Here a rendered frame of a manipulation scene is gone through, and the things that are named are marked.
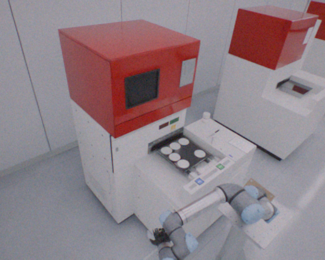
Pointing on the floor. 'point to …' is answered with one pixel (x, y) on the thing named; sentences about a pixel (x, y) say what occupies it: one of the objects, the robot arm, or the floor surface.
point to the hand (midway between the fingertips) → (160, 229)
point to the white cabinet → (209, 216)
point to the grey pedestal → (234, 247)
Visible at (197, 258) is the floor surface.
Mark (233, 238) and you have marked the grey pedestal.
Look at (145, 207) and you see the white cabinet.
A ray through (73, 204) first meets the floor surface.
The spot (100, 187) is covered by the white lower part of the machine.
